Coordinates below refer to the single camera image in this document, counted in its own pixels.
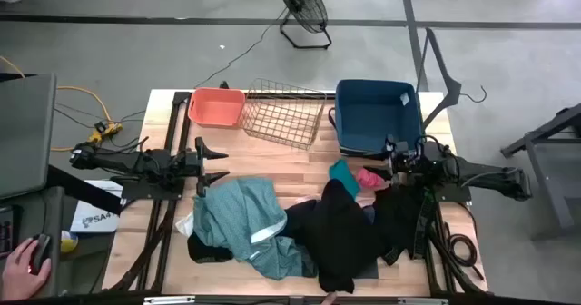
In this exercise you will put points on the large black garment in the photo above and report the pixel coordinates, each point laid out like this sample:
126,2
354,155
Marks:
336,237

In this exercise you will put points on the light pink sock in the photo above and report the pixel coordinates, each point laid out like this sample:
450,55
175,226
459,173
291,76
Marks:
306,200

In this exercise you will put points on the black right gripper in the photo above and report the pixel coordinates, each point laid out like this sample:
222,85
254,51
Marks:
408,170

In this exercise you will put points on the black table edge rail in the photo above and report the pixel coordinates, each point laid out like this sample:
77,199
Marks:
329,95

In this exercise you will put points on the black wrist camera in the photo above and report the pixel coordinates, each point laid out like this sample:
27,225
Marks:
404,150

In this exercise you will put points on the black keyboard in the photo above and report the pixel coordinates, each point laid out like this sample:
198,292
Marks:
6,232

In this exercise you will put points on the person's hand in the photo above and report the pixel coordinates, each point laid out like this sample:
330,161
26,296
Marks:
20,278

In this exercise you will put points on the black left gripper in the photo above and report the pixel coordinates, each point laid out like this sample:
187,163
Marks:
200,166

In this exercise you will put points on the hot pink sock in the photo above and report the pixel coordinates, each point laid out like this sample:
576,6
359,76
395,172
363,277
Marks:
368,179

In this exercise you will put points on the blue sock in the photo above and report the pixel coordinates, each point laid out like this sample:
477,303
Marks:
369,214

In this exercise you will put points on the small black garment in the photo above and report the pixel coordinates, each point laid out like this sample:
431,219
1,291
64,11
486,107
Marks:
395,214

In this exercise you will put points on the dark grey pad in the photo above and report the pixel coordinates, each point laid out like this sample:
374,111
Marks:
368,271

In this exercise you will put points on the yellow plug connector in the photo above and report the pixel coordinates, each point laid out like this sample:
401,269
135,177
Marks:
105,131

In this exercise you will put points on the yellow ball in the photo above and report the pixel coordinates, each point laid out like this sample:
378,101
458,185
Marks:
68,241

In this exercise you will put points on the blue fabric basket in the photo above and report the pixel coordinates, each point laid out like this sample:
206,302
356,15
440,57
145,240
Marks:
372,114

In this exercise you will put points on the black sock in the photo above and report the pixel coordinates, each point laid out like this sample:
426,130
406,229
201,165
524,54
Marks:
206,252

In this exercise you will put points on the white sock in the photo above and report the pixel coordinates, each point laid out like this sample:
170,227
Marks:
185,227

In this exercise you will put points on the black aluminium mounting frame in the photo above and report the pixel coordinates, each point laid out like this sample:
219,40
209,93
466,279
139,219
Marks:
447,268
154,189

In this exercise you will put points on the orange plastic bin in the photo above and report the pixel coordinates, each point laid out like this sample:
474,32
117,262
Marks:
217,107

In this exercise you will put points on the teal patterned shirt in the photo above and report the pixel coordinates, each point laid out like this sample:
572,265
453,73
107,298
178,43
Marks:
236,209

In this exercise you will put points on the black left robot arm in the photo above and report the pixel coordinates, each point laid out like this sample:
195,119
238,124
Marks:
113,162

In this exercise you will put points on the teal sock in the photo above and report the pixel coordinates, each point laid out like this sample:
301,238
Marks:
345,175

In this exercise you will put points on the black floor fan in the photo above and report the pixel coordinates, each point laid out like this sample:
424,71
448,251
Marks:
302,1

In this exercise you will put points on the black computer mouse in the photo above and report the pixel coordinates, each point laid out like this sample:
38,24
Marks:
42,248

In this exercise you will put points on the black metal cart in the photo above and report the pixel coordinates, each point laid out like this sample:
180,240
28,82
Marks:
551,160

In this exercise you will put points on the black clamp post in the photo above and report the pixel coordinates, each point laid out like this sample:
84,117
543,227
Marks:
223,85

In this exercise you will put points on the white printed box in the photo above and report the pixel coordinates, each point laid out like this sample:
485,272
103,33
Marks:
97,214

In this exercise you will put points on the white basket tag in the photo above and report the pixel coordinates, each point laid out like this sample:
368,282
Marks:
405,99

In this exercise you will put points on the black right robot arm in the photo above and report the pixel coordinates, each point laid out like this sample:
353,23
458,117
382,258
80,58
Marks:
481,175

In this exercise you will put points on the grey monitor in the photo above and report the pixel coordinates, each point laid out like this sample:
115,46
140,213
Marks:
27,132

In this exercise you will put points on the dark grey desk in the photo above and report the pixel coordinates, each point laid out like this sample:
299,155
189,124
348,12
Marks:
50,214

